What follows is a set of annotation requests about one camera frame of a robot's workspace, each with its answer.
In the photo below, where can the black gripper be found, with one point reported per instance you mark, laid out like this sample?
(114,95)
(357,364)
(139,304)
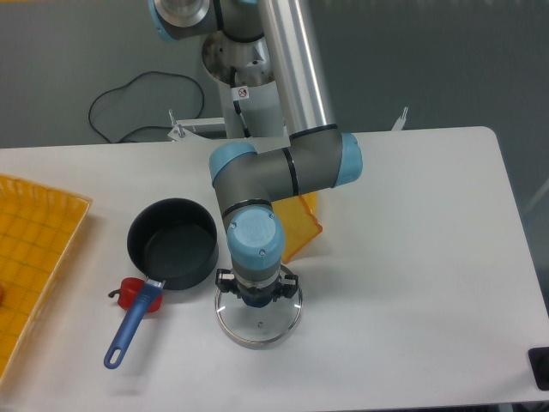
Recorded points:
(285,285)

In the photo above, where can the glass pot lid blue knob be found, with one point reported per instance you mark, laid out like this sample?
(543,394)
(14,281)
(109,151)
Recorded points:
(258,327)

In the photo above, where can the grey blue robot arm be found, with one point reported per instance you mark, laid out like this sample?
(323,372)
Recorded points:
(317,155)

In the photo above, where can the orange cheese wedge toy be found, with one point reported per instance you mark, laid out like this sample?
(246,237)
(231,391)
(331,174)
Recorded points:
(300,226)

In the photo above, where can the yellow toy pepper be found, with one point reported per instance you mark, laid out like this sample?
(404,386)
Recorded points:
(311,201)

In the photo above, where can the red toy pepper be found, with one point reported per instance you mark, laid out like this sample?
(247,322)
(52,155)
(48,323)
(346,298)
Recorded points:
(128,290)

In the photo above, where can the yellow plastic basket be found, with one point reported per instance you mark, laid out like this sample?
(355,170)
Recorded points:
(38,226)

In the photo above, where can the black object table corner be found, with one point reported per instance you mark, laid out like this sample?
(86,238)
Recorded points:
(538,358)

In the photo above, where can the black pot blue handle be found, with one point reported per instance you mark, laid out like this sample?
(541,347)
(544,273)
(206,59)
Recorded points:
(173,242)

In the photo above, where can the white bracket behind table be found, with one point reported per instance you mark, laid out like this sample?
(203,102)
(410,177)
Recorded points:
(401,120)

